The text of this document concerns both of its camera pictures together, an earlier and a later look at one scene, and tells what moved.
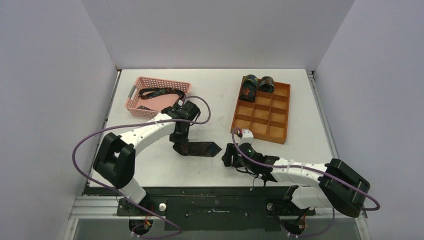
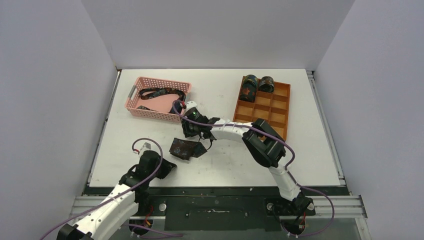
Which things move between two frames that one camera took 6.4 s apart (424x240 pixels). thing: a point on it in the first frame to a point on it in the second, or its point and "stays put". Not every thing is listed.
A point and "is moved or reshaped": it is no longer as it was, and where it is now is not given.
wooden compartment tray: [267, 117] stays put
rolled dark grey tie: [267, 84] stays put
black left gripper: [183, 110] to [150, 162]
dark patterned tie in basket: [182, 95] stays put
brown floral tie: [196, 149] is moved or reshaped
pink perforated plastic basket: [146, 97] stays put
